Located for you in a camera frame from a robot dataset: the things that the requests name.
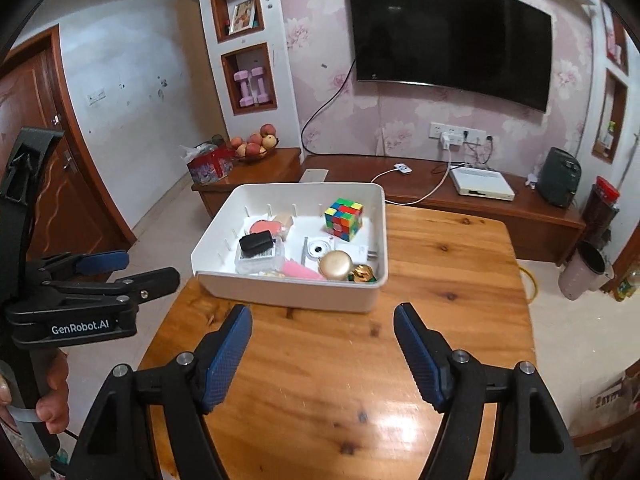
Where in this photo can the colourful rubiks cube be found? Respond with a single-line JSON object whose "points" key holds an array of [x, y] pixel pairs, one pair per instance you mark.
{"points": [[343, 219]]}

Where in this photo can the pink dumbbells pair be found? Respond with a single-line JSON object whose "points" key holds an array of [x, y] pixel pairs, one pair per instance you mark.
{"points": [[252, 87]]}

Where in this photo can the pink trash bin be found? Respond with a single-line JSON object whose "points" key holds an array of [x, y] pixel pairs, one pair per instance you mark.
{"points": [[586, 270]]}

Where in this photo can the black wall television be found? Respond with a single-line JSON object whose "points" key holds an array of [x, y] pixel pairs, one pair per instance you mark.
{"points": [[500, 48]]}

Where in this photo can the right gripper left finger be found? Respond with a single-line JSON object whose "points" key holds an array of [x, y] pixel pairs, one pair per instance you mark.
{"points": [[117, 440]]}

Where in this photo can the pink sponge brush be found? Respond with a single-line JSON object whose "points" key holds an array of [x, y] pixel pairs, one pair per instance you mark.
{"points": [[293, 269]]}

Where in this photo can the white toy camera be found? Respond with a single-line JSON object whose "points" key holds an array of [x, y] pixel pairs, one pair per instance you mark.
{"points": [[315, 248]]}

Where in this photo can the person left hand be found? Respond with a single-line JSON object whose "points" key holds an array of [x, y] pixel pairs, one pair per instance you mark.
{"points": [[52, 409]]}

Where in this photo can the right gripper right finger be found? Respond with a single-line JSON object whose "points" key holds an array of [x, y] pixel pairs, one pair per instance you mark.
{"points": [[530, 439]]}

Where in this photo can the wooden tv cabinet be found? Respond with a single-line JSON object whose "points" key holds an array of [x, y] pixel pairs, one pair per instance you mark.
{"points": [[538, 231]]}

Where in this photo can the white set-top box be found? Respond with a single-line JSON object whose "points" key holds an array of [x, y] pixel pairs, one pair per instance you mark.
{"points": [[482, 183]]}

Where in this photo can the green gold perfume bottle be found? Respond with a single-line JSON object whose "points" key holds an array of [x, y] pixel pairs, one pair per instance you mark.
{"points": [[362, 273]]}

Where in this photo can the black plug adapter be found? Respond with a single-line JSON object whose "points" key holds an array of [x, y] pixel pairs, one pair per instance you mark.
{"points": [[254, 244]]}

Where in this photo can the dark green speaker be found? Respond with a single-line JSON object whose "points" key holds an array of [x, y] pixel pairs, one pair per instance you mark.
{"points": [[559, 178]]}

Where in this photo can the red tissue box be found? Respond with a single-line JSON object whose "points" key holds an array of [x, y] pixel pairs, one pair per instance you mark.
{"points": [[208, 162]]}

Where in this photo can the white 33W charger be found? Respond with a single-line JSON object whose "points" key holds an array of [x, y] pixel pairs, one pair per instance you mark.
{"points": [[362, 253]]}

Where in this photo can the wooden block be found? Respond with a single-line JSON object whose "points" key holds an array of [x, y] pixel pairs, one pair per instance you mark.
{"points": [[285, 220]]}

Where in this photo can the red lidded dark jar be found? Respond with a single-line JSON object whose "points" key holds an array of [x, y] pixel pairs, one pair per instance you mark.
{"points": [[599, 212]]}

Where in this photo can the white plastic storage bin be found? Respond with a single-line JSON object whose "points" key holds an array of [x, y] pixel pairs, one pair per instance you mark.
{"points": [[212, 259]]}

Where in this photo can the gold round compact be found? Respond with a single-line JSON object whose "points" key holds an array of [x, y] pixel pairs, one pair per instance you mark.
{"points": [[335, 265]]}

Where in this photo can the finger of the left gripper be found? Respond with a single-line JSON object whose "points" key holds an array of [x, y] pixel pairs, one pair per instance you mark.
{"points": [[141, 288], [65, 266]]}

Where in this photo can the clear labelled plastic box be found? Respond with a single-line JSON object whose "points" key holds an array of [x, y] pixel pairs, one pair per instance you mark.
{"points": [[270, 260]]}

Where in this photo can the white wall power strip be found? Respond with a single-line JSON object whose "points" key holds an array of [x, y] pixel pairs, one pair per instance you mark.
{"points": [[458, 136]]}

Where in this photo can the fruit bowl with apples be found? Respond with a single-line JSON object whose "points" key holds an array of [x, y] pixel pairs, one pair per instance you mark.
{"points": [[257, 145]]}

